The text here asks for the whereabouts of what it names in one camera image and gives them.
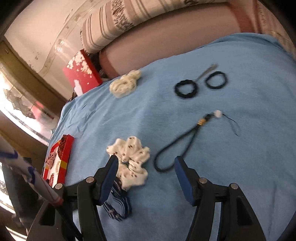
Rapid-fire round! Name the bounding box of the red gift box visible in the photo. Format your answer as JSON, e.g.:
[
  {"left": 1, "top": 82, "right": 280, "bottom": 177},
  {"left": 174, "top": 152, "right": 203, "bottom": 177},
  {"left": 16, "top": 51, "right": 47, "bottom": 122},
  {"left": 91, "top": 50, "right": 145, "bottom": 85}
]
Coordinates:
[{"left": 42, "top": 134, "right": 75, "bottom": 188}]

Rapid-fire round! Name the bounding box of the thin black hair tie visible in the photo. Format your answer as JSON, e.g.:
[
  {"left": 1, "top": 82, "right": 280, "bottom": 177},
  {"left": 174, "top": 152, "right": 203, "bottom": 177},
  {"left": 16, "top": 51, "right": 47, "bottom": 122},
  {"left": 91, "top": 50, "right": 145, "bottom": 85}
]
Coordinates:
[{"left": 205, "top": 71, "right": 228, "bottom": 88}]

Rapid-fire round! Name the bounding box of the red plaid scrunchie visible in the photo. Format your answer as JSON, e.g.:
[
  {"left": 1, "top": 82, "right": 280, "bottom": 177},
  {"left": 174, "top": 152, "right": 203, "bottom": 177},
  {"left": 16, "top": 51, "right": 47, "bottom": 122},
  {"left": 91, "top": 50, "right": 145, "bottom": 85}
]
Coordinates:
[{"left": 45, "top": 152, "right": 58, "bottom": 166}]

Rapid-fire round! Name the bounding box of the wooden door frame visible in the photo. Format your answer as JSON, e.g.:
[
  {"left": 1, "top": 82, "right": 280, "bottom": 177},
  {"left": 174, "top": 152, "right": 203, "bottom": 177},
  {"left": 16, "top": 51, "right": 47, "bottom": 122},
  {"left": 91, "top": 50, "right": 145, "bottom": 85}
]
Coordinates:
[{"left": 0, "top": 38, "right": 67, "bottom": 109}]

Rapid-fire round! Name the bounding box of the red floral box lid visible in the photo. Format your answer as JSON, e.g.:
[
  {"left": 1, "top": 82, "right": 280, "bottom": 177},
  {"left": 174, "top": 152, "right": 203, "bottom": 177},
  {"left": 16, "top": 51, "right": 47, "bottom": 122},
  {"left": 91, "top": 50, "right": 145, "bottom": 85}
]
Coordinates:
[{"left": 62, "top": 50, "right": 103, "bottom": 96}]

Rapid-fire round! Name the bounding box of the person's left forearm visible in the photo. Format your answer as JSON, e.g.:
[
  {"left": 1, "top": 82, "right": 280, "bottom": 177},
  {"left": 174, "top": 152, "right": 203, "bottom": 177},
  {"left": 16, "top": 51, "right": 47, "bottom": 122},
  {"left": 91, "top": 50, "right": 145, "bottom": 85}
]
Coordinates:
[{"left": 0, "top": 136, "right": 64, "bottom": 207}]

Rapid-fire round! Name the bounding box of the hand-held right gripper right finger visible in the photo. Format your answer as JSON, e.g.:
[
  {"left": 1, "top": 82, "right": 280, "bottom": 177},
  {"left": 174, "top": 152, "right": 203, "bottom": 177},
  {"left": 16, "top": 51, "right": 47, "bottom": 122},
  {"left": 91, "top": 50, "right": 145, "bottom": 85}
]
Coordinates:
[{"left": 174, "top": 156, "right": 266, "bottom": 241}]

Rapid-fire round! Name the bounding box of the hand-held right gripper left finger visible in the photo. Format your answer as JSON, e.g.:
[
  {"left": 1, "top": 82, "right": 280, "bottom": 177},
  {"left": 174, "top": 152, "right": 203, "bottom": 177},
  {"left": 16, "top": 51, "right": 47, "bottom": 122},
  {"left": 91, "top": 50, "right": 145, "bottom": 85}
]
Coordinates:
[{"left": 28, "top": 155, "right": 121, "bottom": 241}]

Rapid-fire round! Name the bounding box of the blue striped watch strap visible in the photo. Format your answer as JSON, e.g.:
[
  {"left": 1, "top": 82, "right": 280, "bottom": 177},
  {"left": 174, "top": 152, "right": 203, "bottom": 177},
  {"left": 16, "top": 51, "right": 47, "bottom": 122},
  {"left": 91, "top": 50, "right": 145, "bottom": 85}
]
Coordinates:
[{"left": 103, "top": 179, "right": 133, "bottom": 221}]

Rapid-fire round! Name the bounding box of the white polka dot scrunchie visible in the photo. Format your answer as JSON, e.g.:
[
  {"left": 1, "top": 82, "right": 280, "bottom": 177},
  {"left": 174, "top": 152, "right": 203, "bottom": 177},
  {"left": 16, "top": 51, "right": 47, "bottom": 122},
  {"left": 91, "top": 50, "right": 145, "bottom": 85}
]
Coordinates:
[{"left": 106, "top": 136, "right": 151, "bottom": 191}]

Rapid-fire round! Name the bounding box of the cream dotted scrunchie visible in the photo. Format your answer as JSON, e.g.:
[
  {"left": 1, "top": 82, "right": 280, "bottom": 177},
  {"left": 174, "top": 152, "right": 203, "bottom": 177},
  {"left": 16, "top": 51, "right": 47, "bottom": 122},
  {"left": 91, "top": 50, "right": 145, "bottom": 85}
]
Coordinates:
[{"left": 109, "top": 70, "right": 142, "bottom": 98}]

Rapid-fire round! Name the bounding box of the striped floral pillow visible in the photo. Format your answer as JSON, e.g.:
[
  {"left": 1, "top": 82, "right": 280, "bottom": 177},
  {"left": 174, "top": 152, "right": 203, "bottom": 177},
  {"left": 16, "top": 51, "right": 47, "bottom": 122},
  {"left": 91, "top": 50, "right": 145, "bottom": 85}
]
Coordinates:
[{"left": 80, "top": 0, "right": 232, "bottom": 55}]

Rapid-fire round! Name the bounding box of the blue blanket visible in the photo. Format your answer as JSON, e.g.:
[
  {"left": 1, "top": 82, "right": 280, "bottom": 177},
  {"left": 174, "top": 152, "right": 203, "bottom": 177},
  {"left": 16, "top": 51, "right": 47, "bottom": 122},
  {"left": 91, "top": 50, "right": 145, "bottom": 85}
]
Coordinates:
[{"left": 46, "top": 32, "right": 296, "bottom": 241}]

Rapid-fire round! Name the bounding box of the metal hair clip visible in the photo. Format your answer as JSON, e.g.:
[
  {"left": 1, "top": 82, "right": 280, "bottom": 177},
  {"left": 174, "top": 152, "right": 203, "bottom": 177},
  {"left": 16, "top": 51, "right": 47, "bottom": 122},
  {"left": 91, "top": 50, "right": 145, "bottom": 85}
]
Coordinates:
[{"left": 195, "top": 64, "right": 218, "bottom": 80}]

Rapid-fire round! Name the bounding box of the wavy black hair tie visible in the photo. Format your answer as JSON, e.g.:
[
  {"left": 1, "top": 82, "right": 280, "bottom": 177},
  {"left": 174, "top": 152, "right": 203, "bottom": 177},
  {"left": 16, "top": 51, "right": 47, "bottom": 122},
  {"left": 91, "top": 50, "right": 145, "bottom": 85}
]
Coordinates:
[{"left": 174, "top": 79, "right": 199, "bottom": 97}]

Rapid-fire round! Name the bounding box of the black cord lanyard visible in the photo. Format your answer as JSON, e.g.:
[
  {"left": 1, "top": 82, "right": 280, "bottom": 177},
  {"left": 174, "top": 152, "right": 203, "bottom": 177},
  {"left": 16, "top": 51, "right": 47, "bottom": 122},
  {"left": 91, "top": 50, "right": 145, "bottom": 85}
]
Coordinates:
[{"left": 154, "top": 111, "right": 241, "bottom": 173}]

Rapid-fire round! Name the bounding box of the pink sofa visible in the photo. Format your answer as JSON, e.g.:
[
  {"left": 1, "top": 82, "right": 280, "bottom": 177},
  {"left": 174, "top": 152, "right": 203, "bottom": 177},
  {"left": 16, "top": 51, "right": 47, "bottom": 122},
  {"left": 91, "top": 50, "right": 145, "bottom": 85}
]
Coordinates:
[{"left": 99, "top": 2, "right": 255, "bottom": 78}]

